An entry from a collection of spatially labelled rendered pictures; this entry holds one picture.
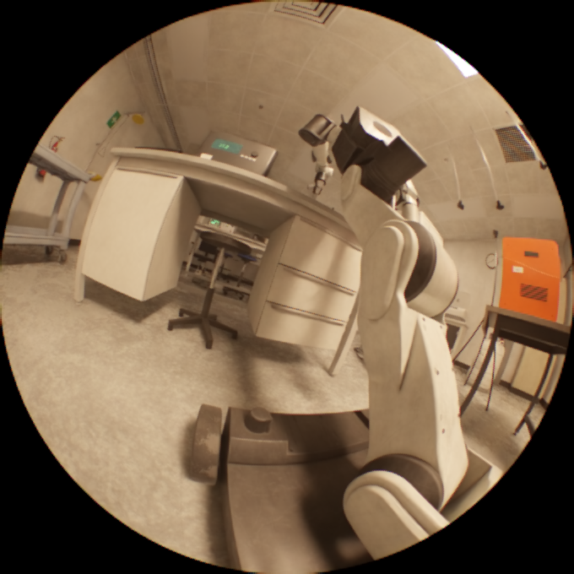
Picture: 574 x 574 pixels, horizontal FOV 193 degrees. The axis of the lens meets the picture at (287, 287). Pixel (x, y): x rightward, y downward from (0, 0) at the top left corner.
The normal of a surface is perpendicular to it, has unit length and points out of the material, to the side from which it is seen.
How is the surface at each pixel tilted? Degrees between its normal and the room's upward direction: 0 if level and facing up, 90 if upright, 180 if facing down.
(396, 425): 90
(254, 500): 0
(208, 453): 43
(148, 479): 0
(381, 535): 90
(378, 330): 114
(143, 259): 90
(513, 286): 90
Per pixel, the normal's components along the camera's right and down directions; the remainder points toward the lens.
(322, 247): 0.30, 0.13
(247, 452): 0.39, -0.59
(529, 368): -0.90, -0.29
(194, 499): 0.32, -0.95
